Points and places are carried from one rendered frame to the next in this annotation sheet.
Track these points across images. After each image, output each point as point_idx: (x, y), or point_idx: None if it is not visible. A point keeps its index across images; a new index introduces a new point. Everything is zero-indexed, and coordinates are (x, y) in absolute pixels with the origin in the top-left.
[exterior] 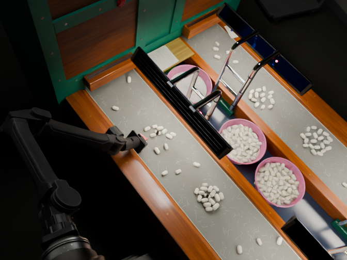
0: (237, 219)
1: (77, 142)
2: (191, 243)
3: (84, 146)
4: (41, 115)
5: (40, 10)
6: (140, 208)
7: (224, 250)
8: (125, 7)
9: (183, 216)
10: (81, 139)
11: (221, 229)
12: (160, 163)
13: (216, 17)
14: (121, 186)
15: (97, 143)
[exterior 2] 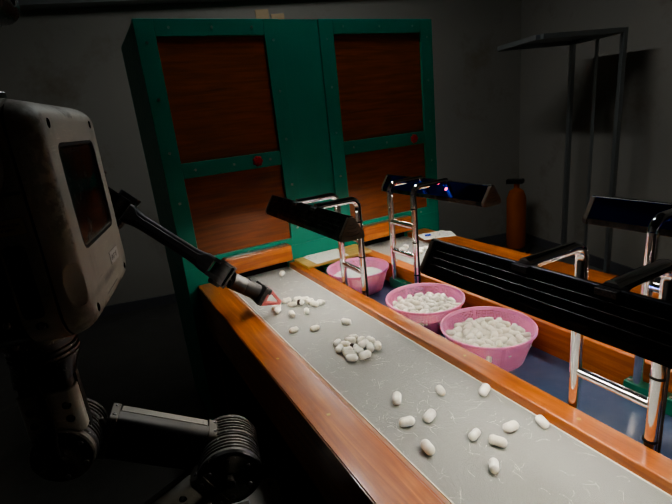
0: (403, 369)
1: (165, 243)
2: (304, 385)
3: (224, 387)
4: (127, 194)
5: (168, 144)
6: (256, 397)
7: (368, 402)
8: (268, 175)
9: (303, 362)
10: (170, 239)
11: (369, 379)
12: (293, 325)
13: (400, 219)
14: (277, 478)
15: (191, 251)
